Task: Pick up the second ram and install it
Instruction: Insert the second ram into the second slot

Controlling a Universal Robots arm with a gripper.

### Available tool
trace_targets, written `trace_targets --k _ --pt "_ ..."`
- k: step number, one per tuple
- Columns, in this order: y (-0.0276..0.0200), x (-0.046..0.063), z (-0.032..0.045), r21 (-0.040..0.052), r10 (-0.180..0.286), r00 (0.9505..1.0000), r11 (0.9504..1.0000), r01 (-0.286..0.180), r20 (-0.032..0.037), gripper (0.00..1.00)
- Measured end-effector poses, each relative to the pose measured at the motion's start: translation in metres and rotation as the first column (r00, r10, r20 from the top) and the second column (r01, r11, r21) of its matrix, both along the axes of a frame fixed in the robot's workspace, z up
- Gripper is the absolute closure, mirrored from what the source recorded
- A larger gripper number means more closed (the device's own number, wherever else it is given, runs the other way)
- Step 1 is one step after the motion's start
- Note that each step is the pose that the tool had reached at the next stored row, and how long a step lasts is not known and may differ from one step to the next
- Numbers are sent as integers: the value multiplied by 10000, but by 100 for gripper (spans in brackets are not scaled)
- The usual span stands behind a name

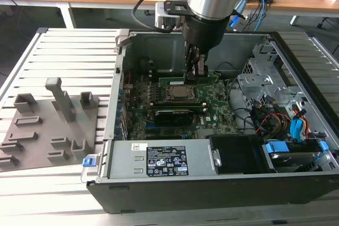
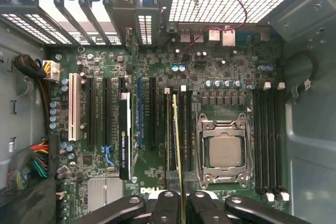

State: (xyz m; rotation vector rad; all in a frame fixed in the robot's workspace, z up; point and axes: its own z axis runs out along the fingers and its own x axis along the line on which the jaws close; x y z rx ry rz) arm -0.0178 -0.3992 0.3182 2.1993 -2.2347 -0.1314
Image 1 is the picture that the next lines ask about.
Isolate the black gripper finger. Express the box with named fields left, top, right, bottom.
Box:
left=184, top=41, right=199, bottom=80
left=197, top=53, right=210, bottom=78

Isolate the green RAM stick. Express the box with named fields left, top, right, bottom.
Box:
left=158, top=72, right=221, bottom=85

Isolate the black RAM slot bank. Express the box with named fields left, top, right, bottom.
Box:
left=148, top=100, right=209, bottom=113
left=148, top=68, right=186, bottom=80

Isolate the silver CPU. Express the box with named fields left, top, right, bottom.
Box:
left=171, top=85, right=195, bottom=98

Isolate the green motherboard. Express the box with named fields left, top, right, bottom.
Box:
left=120, top=71, right=239, bottom=141

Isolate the silver metal drive cage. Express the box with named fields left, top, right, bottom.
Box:
left=237, top=43, right=310, bottom=110

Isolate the black graphics card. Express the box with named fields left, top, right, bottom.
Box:
left=153, top=108, right=194, bottom=126

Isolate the black fan shroud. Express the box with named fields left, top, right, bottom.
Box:
left=208, top=134, right=268, bottom=175

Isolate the grey power supply unit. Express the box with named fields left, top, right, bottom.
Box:
left=107, top=139, right=219, bottom=180

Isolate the hard disk in blue carrier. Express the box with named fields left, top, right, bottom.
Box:
left=262, top=140, right=328, bottom=173

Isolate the black open PC case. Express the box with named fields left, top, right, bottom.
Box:
left=81, top=29, right=339, bottom=215

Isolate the grey parts rack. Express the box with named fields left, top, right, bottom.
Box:
left=0, top=76, right=100, bottom=173

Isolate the CPU socket metal frame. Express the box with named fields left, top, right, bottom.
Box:
left=161, top=83, right=202, bottom=103

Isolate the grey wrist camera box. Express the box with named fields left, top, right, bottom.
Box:
left=155, top=1, right=191, bottom=30

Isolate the blue hanging cable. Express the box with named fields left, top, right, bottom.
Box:
left=253, top=0, right=269, bottom=32

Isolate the black camera cable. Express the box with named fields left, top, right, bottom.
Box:
left=131, top=0, right=186, bottom=31

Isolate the red yellow wire bundle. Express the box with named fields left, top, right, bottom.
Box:
left=261, top=112, right=292, bottom=134

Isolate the blue flat wire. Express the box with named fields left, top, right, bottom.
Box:
left=290, top=119, right=307, bottom=143

